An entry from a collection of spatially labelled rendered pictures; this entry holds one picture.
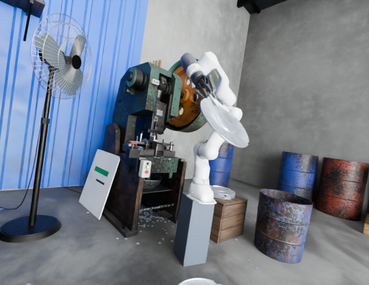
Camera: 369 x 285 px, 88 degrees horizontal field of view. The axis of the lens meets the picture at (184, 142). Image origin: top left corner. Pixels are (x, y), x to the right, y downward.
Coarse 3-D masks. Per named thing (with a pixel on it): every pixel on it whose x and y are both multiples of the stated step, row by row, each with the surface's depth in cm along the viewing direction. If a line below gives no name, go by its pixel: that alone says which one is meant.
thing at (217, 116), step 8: (200, 104) 82; (208, 104) 89; (208, 112) 83; (216, 112) 87; (224, 112) 95; (208, 120) 78; (216, 120) 83; (224, 120) 87; (232, 120) 94; (216, 128) 78; (224, 128) 82; (232, 128) 86; (240, 128) 94; (224, 136) 78; (232, 136) 82; (240, 136) 88; (232, 144) 77; (240, 144) 82
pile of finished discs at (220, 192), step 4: (212, 188) 192; (216, 188) 192; (220, 188) 194; (224, 188) 199; (228, 188) 200; (216, 192) 177; (220, 192) 181; (224, 192) 183; (228, 192) 185; (232, 192) 188; (216, 196) 177; (220, 196) 176; (224, 196) 176; (228, 196) 177; (232, 196) 179
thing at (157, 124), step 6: (156, 108) 186; (162, 108) 191; (156, 114) 187; (162, 114) 192; (150, 120) 186; (156, 120) 186; (162, 120) 193; (144, 126) 193; (150, 126) 186; (156, 126) 184; (162, 126) 188
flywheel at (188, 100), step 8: (176, 72) 228; (184, 72) 223; (184, 80) 222; (184, 88) 220; (192, 88) 211; (184, 96) 214; (192, 96) 212; (184, 104) 218; (192, 104) 209; (184, 112) 217; (192, 112) 208; (176, 120) 223; (184, 120) 211; (192, 120) 203
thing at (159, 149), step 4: (148, 140) 186; (152, 140) 188; (152, 144) 185; (156, 144) 180; (160, 144) 182; (164, 144) 170; (168, 144) 174; (172, 144) 177; (152, 148) 184; (156, 148) 180; (160, 148) 183; (156, 152) 180; (160, 152) 184
